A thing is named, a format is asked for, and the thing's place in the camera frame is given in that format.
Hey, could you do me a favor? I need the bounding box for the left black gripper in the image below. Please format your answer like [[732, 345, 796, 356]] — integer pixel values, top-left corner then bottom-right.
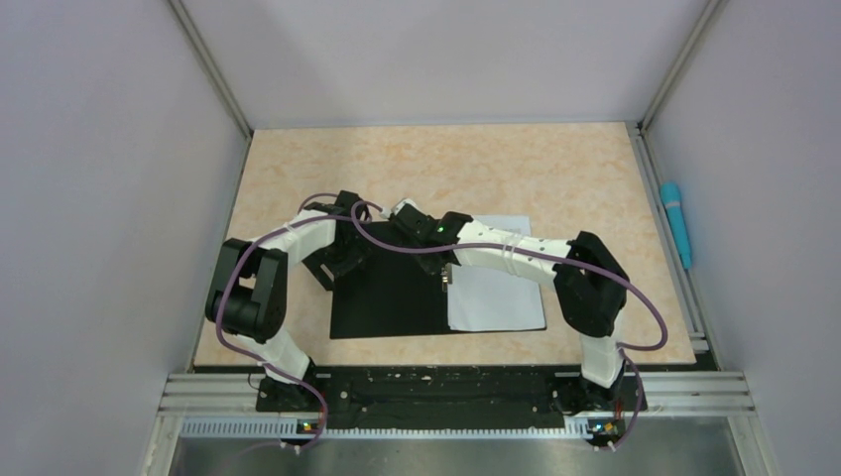
[[302, 236, 371, 293]]

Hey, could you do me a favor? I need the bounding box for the grey black file folder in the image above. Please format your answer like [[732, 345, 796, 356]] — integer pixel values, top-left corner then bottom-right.
[[328, 219, 548, 341]]

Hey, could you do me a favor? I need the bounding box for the white printed paper stack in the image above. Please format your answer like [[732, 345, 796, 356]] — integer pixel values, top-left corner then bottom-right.
[[446, 214, 546, 333]]

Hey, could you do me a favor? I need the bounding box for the turquoise marker pen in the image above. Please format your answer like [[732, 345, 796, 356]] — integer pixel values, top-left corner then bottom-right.
[[660, 181, 693, 270]]

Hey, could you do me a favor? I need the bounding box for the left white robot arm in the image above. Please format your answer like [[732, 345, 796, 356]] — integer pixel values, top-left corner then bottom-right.
[[204, 191, 371, 410]]

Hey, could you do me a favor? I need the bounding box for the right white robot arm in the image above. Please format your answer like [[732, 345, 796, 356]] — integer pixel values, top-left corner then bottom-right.
[[384, 199, 628, 409]]

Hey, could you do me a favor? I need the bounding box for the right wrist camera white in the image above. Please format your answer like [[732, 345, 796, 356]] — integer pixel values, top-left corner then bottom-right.
[[380, 197, 418, 220]]

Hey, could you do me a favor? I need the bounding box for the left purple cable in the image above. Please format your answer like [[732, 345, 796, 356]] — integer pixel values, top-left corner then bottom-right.
[[215, 191, 366, 454]]

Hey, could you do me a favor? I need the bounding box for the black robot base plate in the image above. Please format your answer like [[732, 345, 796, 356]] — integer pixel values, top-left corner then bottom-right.
[[255, 365, 648, 448]]

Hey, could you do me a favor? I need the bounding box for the aluminium frame rail front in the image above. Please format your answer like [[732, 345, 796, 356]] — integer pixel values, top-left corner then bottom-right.
[[142, 372, 780, 475]]

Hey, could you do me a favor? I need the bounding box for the left aluminium corner post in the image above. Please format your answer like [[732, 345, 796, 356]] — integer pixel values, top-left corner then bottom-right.
[[166, 0, 254, 142]]

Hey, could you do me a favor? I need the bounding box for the aluminium corner post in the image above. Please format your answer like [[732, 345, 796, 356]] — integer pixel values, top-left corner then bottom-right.
[[166, 0, 254, 142], [637, 0, 728, 135]]

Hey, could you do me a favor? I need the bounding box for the right aluminium corner post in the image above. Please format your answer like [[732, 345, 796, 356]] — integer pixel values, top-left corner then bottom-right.
[[637, 0, 728, 135]]

